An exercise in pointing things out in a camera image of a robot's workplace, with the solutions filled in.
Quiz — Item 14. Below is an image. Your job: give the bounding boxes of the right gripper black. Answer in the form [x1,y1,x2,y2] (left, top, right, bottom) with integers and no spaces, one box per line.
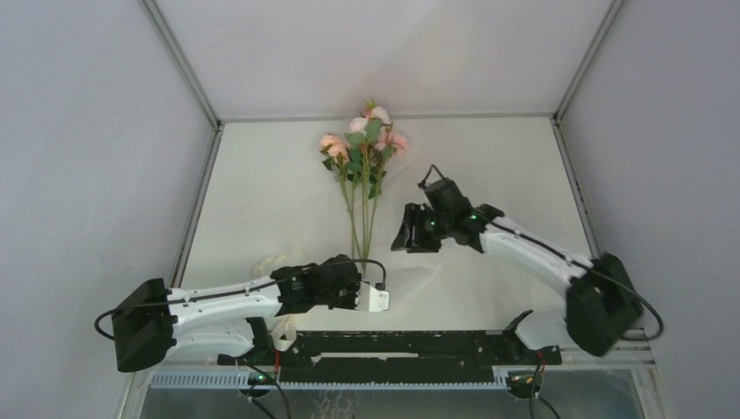
[390,203,452,254]

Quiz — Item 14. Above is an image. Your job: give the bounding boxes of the pink fake rose stem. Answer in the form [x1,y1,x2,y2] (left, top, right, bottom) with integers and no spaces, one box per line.
[345,116,373,258]
[360,100,393,168]
[319,134,360,257]
[361,128,408,258]

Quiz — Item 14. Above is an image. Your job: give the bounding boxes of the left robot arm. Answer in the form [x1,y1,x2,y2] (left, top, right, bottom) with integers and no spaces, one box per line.
[93,254,362,373]

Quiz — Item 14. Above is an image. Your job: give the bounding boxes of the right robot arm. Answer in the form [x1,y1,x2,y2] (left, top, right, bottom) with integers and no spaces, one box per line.
[391,177,665,363]

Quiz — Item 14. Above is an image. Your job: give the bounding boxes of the cream printed ribbon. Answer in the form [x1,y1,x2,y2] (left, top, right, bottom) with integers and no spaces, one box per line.
[254,254,297,352]

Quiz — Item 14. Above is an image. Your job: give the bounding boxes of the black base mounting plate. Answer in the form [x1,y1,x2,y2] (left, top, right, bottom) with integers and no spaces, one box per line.
[217,331,562,386]

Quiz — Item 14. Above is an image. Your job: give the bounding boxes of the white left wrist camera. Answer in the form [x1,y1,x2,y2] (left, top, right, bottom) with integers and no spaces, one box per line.
[355,282,390,313]

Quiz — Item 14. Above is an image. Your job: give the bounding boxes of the white slotted cable duct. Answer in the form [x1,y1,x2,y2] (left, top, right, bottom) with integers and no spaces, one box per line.
[147,369,545,390]

